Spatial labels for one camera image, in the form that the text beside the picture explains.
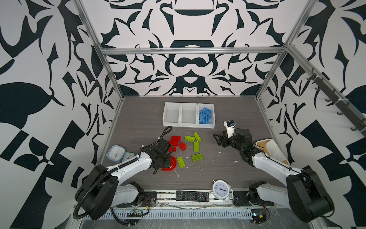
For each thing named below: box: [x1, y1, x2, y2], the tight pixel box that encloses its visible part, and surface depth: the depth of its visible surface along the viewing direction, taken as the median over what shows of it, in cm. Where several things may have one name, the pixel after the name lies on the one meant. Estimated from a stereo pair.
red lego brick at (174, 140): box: [168, 135, 182, 147], surface depth 96 cm
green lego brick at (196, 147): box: [193, 142, 200, 153], surface depth 94 cm
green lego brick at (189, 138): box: [184, 135, 195, 143], surface depth 96 cm
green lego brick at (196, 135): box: [193, 132, 202, 143], surface depth 96 cm
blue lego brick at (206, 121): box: [202, 118, 212, 125], surface depth 103 cm
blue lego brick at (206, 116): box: [202, 112, 212, 121], surface depth 104 cm
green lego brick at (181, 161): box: [176, 156, 186, 168], surface depth 88 cm
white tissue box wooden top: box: [253, 138, 290, 166], surface depth 87 cm
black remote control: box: [175, 190, 210, 202], surface depth 76 cm
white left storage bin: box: [162, 102, 182, 127], surface depth 107 cm
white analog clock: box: [211, 179, 234, 202], surface depth 77 cm
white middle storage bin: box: [179, 102, 199, 128], surface depth 107 cm
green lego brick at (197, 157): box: [191, 153, 204, 162], surface depth 89 cm
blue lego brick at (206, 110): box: [201, 106, 212, 114], surface depth 110 cm
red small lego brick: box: [179, 142, 188, 152], surface depth 94 cm
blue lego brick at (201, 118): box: [198, 113, 204, 125], surface depth 104 cm
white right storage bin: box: [196, 103, 216, 129], surface depth 101 cm
